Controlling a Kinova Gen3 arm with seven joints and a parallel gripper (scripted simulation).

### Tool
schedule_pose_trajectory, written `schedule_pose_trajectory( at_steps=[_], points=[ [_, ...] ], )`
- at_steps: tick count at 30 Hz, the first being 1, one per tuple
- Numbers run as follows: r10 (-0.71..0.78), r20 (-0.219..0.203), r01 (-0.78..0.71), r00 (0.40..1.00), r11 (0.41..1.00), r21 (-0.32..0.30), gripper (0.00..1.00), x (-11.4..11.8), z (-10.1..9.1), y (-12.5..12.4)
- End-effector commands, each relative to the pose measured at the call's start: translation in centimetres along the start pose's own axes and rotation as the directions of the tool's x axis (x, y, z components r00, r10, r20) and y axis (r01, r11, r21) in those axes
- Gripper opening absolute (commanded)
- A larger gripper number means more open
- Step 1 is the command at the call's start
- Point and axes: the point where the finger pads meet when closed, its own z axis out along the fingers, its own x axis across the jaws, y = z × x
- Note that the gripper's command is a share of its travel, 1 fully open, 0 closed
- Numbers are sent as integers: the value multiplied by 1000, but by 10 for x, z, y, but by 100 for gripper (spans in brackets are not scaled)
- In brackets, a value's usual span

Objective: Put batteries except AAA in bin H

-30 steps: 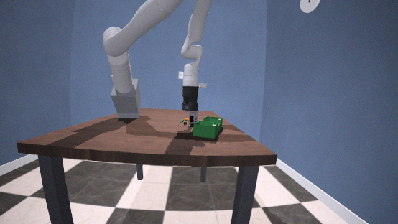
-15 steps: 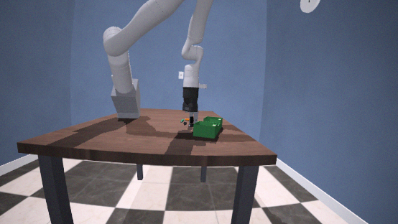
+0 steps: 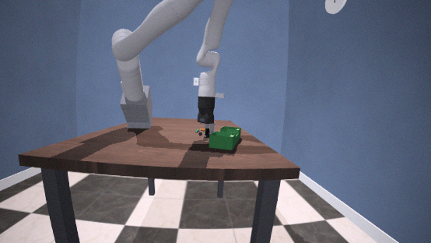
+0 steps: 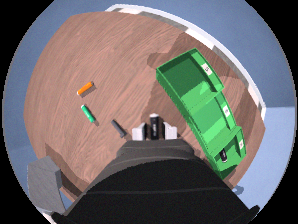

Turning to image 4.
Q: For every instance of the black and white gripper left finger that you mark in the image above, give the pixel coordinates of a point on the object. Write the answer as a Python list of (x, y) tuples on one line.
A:
[(140, 132)]

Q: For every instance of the green open-top bin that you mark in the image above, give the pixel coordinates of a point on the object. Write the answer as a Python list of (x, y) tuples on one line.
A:
[(188, 81)]

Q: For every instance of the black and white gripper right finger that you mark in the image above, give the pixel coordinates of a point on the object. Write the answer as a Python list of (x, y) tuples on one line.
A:
[(169, 132)]

